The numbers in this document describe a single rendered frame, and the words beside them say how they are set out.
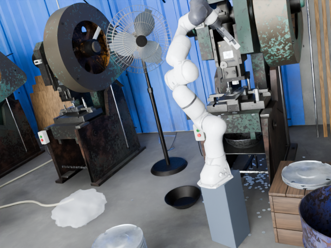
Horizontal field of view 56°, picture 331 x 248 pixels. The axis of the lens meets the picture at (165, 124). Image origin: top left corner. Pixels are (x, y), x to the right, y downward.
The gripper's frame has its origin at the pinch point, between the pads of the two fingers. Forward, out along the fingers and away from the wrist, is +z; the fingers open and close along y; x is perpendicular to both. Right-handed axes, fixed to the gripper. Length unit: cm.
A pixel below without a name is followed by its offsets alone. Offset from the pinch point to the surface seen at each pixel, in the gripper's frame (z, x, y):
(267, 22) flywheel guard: 0.2, 20.7, 11.8
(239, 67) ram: 25.1, -4.2, -25.9
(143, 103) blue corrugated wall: 46, -116, -210
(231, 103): 39, -27, -18
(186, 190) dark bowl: 72, -103, -19
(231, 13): -5.8, 17.3, -36.7
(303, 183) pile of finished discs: 66, -27, 59
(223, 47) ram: 7.6, -2.9, -33.1
